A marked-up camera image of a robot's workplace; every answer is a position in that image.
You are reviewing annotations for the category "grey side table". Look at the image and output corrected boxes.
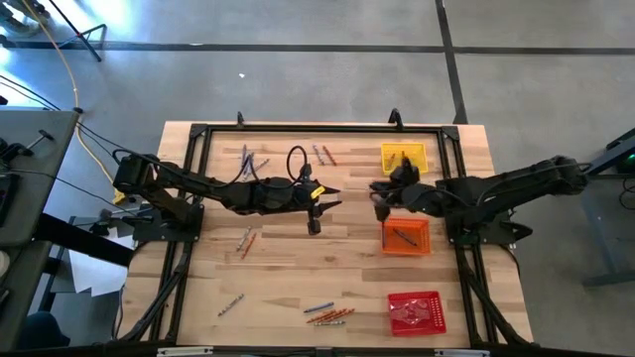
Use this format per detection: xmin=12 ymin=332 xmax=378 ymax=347
xmin=0 ymin=108 xmax=80 ymax=249

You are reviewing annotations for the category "orange plastic basket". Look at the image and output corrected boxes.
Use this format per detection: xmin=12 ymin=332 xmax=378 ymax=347
xmin=379 ymin=216 xmax=433 ymax=257

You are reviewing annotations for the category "red plastic basket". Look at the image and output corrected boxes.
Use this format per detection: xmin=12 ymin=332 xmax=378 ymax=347
xmin=386 ymin=290 xmax=447 ymax=338

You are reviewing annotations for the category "white paper sheet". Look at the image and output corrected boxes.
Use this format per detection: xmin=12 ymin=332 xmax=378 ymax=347
xmin=66 ymin=225 xmax=136 ymax=298

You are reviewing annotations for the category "black clamp tool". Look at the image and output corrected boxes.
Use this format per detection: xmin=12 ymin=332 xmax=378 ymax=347
xmin=0 ymin=128 xmax=56 ymax=163

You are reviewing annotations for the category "black left camera cable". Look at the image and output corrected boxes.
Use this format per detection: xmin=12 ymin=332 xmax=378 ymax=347
xmin=237 ymin=145 xmax=312 ymax=192

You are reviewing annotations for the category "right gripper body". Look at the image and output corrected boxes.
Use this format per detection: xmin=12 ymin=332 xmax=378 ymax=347
xmin=391 ymin=181 xmax=443 ymax=215

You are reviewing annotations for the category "grey desk frame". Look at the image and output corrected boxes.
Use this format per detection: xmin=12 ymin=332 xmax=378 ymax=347
xmin=550 ymin=127 xmax=635 ymax=289

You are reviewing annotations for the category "yellow floor cable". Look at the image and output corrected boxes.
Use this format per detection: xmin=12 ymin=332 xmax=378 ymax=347
xmin=19 ymin=0 xmax=128 ymax=205

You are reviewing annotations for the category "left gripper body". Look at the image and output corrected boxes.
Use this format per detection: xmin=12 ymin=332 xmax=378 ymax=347
xmin=280 ymin=180 xmax=324 ymax=215

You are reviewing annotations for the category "person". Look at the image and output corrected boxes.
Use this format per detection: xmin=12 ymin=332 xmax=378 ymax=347
xmin=17 ymin=310 xmax=71 ymax=350

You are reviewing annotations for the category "white edge bracket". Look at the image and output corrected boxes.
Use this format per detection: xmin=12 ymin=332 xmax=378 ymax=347
xmin=156 ymin=346 xmax=214 ymax=357
xmin=434 ymin=348 xmax=491 ymax=357

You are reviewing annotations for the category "black tripod stand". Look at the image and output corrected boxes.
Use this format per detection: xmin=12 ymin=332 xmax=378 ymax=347
xmin=47 ymin=0 xmax=108 ymax=63

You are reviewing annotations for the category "yellow plastic basket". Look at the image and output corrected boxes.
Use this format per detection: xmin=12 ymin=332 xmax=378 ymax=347
xmin=380 ymin=142 xmax=429 ymax=177

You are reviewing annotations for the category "black support beam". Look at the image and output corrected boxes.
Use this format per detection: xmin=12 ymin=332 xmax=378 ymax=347
xmin=34 ymin=211 xmax=136 ymax=269

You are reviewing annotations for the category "black device green light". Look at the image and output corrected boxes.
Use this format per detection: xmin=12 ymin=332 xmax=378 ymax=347
xmin=605 ymin=127 xmax=635 ymax=175

